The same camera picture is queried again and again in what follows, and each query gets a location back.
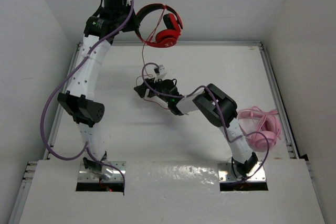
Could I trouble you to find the red headphone cable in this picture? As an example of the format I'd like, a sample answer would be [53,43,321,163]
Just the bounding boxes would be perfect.
[135,5,171,111]

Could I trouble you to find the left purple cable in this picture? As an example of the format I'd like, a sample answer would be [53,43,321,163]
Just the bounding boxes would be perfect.
[40,0,134,188]

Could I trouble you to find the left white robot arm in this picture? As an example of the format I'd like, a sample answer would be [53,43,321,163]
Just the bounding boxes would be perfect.
[57,0,139,180]

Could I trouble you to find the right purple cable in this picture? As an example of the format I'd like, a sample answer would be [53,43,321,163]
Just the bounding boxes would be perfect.
[141,62,271,183]

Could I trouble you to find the metal base plate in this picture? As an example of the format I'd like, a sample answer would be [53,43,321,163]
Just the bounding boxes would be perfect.
[77,161,126,183]
[217,161,267,183]

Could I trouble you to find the red black headphones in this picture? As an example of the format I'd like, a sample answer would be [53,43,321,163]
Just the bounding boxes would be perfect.
[135,3,183,48]

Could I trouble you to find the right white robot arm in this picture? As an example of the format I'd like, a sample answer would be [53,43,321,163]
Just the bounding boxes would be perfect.
[134,78,258,178]

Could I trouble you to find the aluminium table frame rail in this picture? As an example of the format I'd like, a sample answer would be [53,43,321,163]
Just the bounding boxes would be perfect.
[10,43,322,223]

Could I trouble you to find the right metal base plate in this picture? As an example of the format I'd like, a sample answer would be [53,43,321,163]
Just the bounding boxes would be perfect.
[217,161,267,183]

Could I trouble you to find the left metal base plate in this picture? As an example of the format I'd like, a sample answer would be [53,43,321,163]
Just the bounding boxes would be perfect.
[77,161,126,183]

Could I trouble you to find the pink headphones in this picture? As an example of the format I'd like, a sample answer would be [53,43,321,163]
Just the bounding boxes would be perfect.
[238,106,282,152]

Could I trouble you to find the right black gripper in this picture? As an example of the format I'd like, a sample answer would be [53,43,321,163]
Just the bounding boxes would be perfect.
[136,74,171,104]

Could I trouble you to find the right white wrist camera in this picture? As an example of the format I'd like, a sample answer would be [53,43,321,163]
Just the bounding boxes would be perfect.
[154,65,167,81]

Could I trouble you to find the purple cable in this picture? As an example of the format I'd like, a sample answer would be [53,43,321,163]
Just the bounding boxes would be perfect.
[141,62,271,183]
[40,0,134,188]

